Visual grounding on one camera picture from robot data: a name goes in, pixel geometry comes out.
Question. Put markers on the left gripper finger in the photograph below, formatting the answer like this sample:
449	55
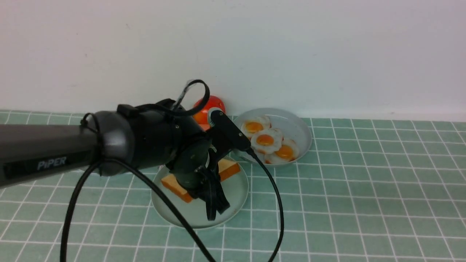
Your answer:
210	195
219	200

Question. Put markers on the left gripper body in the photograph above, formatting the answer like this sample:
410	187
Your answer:
194	168

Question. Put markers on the toast slice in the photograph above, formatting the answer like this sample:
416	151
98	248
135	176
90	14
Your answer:
227	168

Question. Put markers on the fried egg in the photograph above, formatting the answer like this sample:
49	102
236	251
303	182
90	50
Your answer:
267	141
288	152
255	124

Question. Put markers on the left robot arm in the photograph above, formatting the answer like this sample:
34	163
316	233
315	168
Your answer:
141	136

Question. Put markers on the green center plate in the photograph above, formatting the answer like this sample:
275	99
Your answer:
236	189

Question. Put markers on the salmon pink block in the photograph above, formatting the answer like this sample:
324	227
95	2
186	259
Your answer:
205	127

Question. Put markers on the red tomato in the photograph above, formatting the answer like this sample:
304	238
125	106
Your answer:
202	116

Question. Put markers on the grey-blue egg plate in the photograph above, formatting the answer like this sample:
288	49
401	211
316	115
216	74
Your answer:
291	126

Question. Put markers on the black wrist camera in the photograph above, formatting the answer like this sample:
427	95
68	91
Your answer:
225	135

